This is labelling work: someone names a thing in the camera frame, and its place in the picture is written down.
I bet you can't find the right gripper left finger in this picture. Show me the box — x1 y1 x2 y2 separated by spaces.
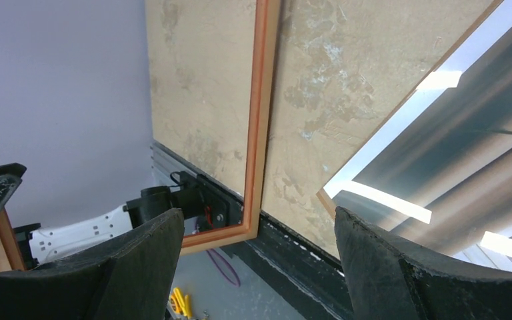
0 209 184 319

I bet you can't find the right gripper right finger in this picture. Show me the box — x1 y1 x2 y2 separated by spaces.
335 207 512 319

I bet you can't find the orange wooden picture frame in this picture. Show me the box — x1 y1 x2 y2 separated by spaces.
0 1 281 271

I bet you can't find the photo print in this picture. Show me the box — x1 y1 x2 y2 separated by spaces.
317 1 512 271

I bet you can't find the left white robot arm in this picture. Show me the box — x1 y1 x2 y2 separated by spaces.
13 171 187 270

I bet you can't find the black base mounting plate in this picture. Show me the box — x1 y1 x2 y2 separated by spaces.
169 171 354 320

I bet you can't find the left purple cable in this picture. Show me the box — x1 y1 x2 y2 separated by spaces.
205 249 242 288

